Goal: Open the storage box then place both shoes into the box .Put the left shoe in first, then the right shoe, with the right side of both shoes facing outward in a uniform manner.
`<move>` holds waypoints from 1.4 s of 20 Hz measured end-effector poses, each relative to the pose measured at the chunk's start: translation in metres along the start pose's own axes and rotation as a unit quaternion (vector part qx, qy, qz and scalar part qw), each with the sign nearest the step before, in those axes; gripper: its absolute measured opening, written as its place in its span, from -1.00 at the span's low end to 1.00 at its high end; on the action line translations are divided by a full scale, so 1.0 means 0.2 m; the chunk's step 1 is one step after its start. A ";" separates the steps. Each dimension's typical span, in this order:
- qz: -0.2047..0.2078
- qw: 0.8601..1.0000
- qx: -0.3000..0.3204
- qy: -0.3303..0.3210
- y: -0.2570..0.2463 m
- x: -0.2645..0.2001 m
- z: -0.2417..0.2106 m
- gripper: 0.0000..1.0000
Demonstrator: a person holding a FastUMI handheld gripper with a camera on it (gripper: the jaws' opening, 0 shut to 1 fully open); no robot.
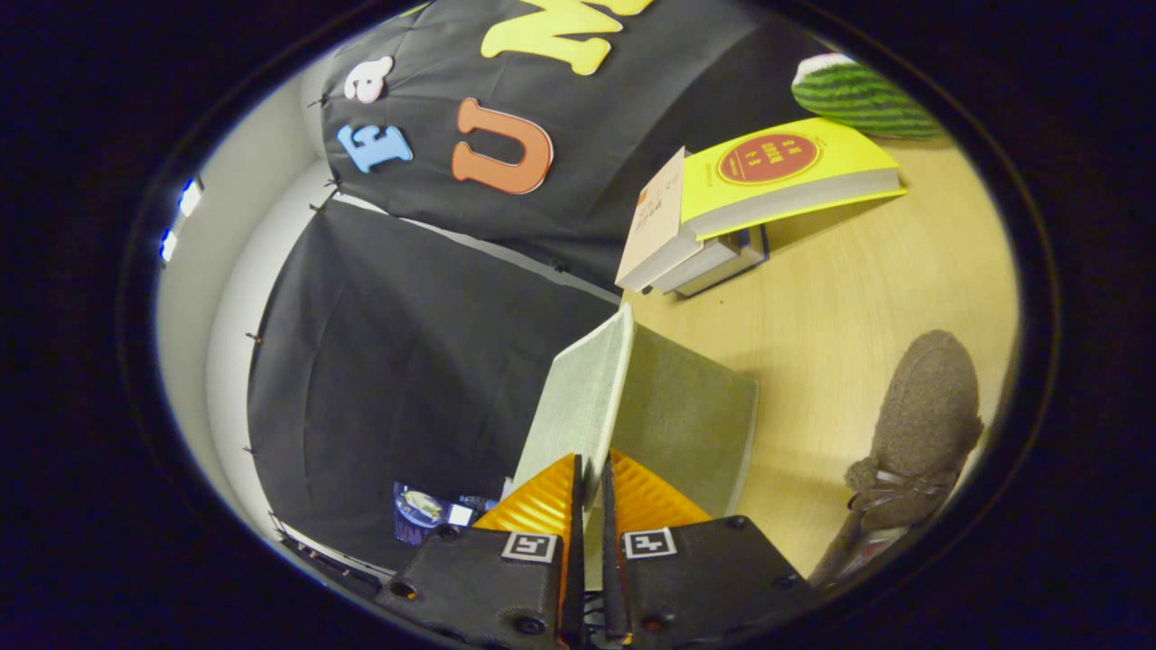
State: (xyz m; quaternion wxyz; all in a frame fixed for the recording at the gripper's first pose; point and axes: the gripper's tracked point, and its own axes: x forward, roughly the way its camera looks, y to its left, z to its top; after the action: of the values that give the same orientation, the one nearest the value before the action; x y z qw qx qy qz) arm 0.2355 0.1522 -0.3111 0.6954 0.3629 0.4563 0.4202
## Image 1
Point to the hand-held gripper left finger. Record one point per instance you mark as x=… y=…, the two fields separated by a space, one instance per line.
x=576 y=569

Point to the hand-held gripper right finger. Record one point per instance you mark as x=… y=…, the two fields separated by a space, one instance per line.
x=612 y=569

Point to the pale green storage box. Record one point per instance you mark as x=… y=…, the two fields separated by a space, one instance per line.
x=686 y=415

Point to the brown fuzzy shoe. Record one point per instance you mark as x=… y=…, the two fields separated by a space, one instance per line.
x=926 y=424

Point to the pile of blue printed papers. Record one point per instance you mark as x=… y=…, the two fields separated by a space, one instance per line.
x=424 y=510

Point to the blue cover book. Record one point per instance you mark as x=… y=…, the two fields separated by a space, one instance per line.
x=742 y=257

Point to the beige cover book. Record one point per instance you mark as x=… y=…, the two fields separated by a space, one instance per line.
x=659 y=226

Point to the yellow cover book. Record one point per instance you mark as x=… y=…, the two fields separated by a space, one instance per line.
x=786 y=176

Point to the watermelon slice plush toy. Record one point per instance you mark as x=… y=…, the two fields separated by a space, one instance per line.
x=858 y=97

